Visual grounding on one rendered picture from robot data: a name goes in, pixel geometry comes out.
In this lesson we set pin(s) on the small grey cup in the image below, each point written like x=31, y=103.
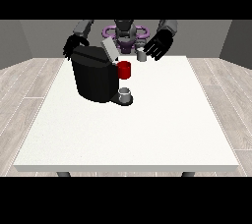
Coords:
x=124, y=95

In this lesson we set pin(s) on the pale grey machine lid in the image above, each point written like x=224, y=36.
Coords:
x=109, y=49

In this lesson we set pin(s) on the red pod holder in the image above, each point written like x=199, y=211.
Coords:
x=124, y=69

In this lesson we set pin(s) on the grey robot trunk purple rings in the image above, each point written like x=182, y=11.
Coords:
x=124, y=34

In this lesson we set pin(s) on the black coffee machine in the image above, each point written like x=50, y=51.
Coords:
x=94, y=74

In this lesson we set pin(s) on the dark table leg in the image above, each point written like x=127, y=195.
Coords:
x=188, y=174
x=63, y=174

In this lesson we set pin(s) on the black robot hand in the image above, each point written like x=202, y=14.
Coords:
x=159, y=45
x=71, y=45

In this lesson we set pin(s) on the small grey coffee pod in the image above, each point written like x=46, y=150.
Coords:
x=141, y=55

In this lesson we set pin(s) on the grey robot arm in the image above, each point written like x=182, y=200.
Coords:
x=82, y=28
x=168, y=26

